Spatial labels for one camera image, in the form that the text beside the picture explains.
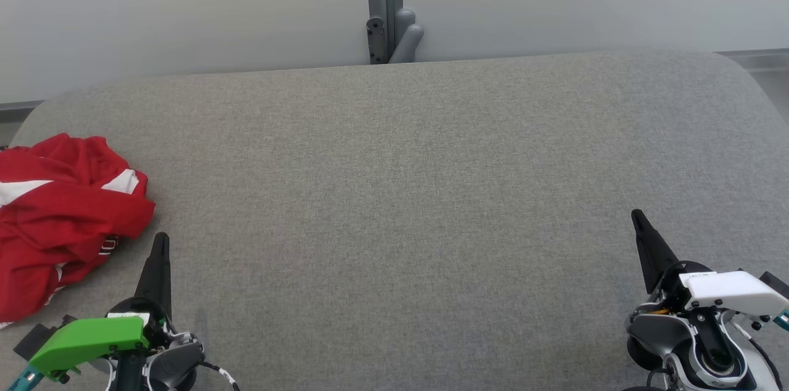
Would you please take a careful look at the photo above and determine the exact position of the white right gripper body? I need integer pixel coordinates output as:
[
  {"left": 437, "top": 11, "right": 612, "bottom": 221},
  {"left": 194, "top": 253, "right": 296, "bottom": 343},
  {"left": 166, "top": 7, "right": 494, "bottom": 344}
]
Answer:
[{"left": 663, "top": 260, "right": 789, "bottom": 319}]

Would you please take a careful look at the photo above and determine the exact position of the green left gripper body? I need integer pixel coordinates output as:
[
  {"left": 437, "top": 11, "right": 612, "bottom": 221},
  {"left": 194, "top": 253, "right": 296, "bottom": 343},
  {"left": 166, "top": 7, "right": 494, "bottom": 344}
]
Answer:
[{"left": 28, "top": 297, "right": 172, "bottom": 381}]

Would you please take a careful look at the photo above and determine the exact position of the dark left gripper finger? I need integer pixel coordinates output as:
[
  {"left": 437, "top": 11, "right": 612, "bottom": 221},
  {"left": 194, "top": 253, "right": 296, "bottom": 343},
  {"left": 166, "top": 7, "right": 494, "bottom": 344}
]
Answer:
[{"left": 134, "top": 232, "right": 173, "bottom": 319}]

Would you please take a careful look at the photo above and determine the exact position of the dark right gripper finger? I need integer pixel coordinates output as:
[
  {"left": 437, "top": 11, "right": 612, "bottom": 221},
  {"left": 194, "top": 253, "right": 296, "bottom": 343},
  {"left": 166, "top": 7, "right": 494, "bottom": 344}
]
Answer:
[{"left": 631, "top": 209, "right": 682, "bottom": 295}]

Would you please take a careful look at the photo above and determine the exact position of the red white basketball jersey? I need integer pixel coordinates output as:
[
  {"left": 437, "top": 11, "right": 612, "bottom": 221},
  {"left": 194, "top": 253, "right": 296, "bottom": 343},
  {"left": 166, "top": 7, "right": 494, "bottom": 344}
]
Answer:
[{"left": 0, "top": 133, "right": 156, "bottom": 325}]

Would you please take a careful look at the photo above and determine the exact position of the grey fabric sofa cushion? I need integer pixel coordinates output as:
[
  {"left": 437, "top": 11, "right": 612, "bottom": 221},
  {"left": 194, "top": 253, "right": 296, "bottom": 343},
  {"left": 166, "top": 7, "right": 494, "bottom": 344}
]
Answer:
[{"left": 0, "top": 49, "right": 789, "bottom": 391}]

